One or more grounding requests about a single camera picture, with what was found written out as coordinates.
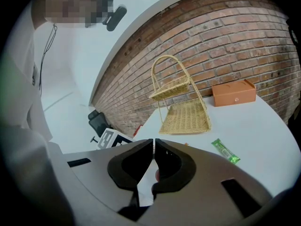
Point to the person's face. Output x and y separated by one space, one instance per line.
77 8

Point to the black mesh office chair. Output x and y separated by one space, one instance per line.
97 123

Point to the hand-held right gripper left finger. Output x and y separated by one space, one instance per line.
98 173

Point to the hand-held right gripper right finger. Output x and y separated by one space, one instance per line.
207 192

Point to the black head camera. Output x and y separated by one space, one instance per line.
116 16

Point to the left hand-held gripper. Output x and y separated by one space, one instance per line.
110 139

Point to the red box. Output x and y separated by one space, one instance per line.
137 131

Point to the orange cardboard box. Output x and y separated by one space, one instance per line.
232 94

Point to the green snack packet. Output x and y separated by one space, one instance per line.
225 150

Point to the two-tier wicker basket stand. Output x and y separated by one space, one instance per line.
185 119

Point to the person's white shirt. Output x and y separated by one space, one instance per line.
18 79

